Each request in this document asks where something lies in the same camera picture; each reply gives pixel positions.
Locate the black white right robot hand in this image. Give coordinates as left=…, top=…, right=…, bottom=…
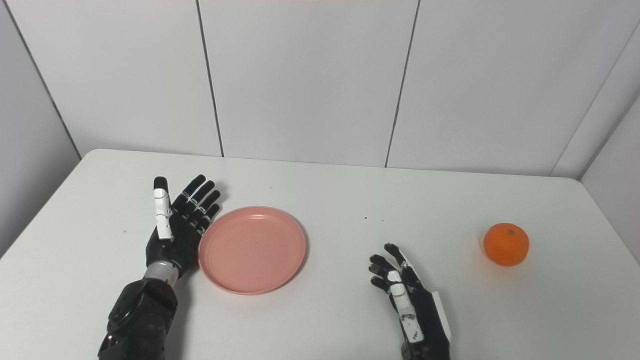
left=369, top=243, right=452, bottom=360

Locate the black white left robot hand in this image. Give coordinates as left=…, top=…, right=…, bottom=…
left=145, top=174, right=222, bottom=278

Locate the pink round plate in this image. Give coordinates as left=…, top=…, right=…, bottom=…
left=198, top=206, right=307, bottom=295

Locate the orange fruit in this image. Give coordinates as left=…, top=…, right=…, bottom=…
left=483, top=223, right=530, bottom=267

